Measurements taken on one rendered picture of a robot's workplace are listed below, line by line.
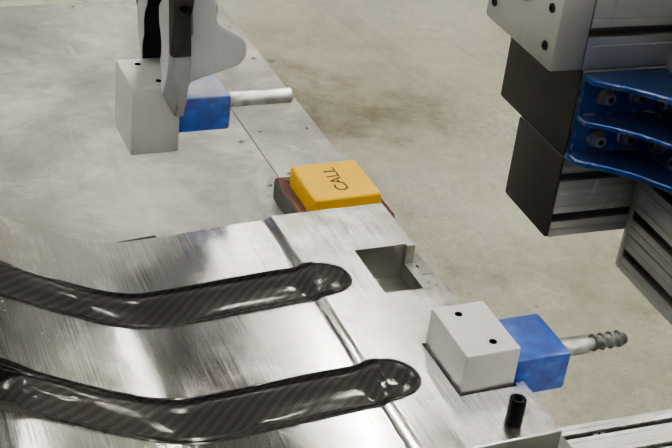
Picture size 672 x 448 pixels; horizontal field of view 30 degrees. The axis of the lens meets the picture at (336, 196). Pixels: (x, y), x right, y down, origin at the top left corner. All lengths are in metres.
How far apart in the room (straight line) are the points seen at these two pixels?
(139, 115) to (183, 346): 0.21
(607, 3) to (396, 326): 0.46
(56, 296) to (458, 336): 0.24
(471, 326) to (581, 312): 1.72
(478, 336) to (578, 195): 0.50
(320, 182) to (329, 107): 2.04
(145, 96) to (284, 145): 0.30
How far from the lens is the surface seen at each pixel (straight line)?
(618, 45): 1.17
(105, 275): 0.83
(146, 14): 0.93
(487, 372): 0.75
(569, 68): 1.16
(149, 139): 0.92
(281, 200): 1.07
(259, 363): 0.76
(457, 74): 3.36
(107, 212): 1.06
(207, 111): 0.93
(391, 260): 0.88
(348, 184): 1.05
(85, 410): 0.70
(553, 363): 0.78
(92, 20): 1.42
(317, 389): 0.75
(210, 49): 0.89
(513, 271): 2.55
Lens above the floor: 1.35
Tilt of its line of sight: 30 degrees down
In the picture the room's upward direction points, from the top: 7 degrees clockwise
